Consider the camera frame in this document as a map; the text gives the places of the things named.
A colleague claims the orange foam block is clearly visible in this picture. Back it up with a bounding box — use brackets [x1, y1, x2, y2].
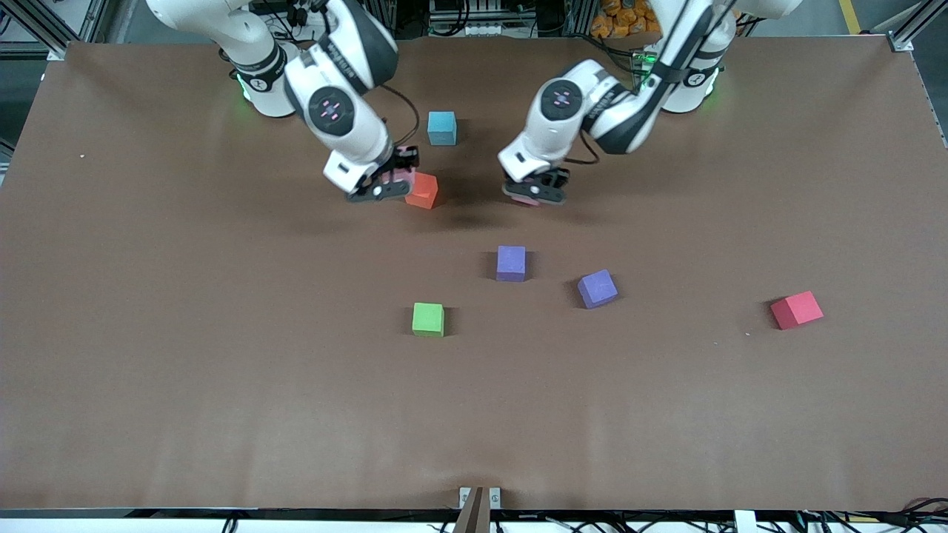
[405, 172, 438, 210]

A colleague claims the green foam block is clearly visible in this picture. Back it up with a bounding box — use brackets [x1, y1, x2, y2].
[412, 302, 445, 338]

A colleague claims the blue foam block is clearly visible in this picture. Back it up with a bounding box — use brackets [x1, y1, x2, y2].
[427, 111, 458, 147]

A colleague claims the purple foam block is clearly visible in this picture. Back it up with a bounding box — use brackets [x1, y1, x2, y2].
[577, 269, 619, 309]
[496, 246, 527, 283]

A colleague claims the long white power strip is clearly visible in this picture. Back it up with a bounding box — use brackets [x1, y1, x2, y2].
[430, 21, 519, 38]

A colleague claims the orange snack packet pile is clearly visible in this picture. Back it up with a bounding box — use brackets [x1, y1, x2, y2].
[591, 0, 664, 39]

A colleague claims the red foam block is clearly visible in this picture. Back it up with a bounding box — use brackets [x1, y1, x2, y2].
[770, 291, 824, 331]

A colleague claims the brown table cover sheet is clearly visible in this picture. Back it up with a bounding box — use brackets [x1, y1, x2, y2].
[0, 37, 948, 512]

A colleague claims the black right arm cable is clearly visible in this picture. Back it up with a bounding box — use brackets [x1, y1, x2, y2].
[379, 84, 420, 147]

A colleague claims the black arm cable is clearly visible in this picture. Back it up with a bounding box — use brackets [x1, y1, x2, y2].
[567, 132, 601, 166]
[379, 84, 420, 147]

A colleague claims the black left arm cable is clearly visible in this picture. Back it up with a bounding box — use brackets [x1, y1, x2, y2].
[567, 132, 601, 166]

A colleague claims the small metal edge bracket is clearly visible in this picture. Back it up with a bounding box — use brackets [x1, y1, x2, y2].
[459, 486, 501, 512]

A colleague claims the aluminium frame profile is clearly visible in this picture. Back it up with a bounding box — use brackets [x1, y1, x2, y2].
[0, 0, 112, 60]
[885, 0, 948, 53]

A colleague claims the black cable bundle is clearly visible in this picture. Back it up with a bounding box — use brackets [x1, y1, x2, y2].
[800, 509, 948, 533]

